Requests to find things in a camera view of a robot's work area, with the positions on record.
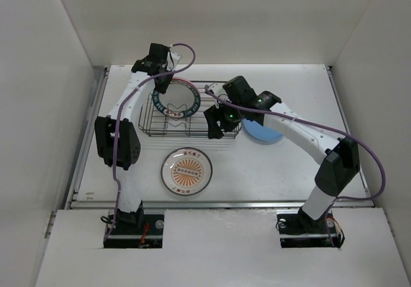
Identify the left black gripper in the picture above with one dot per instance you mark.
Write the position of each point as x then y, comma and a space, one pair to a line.
162, 88

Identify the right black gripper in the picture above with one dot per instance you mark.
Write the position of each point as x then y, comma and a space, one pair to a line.
213, 114

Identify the green rimmed white plate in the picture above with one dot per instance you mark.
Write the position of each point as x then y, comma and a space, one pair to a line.
178, 102

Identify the blue plate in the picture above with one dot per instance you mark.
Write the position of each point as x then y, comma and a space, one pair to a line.
261, 134

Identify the orange sunburst plate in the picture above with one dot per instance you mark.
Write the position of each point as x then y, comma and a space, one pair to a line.
186, 171

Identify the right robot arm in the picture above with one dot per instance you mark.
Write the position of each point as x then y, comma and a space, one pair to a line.
338, 158

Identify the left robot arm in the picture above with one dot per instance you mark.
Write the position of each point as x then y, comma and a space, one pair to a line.
116, 135

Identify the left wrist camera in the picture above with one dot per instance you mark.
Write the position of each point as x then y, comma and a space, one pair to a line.
158, 54

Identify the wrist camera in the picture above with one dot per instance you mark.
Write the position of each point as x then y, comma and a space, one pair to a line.
158, 54
239, 91

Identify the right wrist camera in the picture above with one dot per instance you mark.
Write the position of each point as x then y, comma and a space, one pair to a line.
239, 91

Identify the wire dish rack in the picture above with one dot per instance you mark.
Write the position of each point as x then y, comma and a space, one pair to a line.
155, 124

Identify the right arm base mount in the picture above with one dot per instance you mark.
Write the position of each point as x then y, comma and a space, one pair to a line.
324, 233

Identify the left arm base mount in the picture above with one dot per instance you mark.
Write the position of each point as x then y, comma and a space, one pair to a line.
149, 235

